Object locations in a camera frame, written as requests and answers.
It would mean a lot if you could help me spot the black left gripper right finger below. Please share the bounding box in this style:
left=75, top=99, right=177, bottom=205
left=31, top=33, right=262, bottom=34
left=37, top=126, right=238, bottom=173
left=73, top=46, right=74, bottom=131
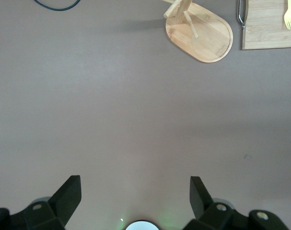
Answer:
left=183, top=176, right=290, bottom=230

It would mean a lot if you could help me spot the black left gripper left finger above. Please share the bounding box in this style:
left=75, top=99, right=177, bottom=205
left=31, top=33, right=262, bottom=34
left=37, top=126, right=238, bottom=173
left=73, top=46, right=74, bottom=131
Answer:
left=0, top=175, right=82, bottom=230

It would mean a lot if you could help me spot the wooden mug rack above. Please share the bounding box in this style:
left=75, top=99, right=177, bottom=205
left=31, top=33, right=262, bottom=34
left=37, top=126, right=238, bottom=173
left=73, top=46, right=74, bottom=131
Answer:
left=161, top=0, right=234, bottom=64

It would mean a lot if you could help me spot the bamboo cutting board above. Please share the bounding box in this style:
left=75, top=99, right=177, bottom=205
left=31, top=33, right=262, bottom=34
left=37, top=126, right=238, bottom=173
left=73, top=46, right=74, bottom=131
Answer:
left=242, top=0, right=291, bottom=50

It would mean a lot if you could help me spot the yellow plastic fork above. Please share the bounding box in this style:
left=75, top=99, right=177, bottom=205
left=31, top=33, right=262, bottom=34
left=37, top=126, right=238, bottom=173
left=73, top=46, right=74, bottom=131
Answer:
left=283, top=0, right=291, bottom=30

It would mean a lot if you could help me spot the looped black cable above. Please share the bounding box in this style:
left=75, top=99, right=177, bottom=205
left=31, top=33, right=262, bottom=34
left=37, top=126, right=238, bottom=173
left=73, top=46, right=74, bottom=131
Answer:
left=33, top=0, right=80, bottom=12

